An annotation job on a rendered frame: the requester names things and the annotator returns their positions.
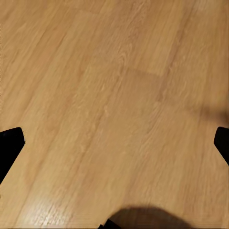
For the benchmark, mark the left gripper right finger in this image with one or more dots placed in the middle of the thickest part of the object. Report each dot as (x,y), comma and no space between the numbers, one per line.
(221,142)

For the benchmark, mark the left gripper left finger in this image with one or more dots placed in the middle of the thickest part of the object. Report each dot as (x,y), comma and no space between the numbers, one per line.
(11,143)

